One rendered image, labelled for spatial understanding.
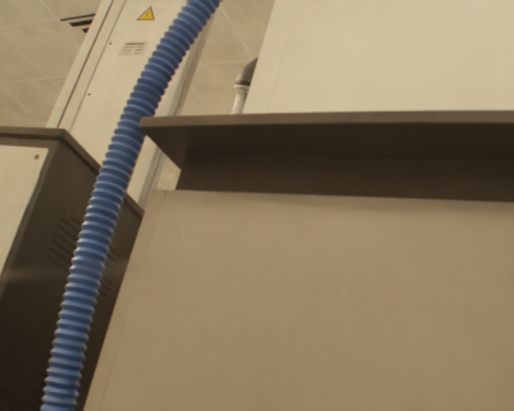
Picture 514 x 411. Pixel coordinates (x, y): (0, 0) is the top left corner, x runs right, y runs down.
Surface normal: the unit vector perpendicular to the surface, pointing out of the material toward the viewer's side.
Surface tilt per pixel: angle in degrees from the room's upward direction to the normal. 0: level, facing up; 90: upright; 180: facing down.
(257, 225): 90
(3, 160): 90
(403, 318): 90
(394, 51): 90
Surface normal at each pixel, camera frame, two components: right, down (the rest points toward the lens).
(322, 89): -0.37, -0.44
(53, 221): 0.94, 0.09
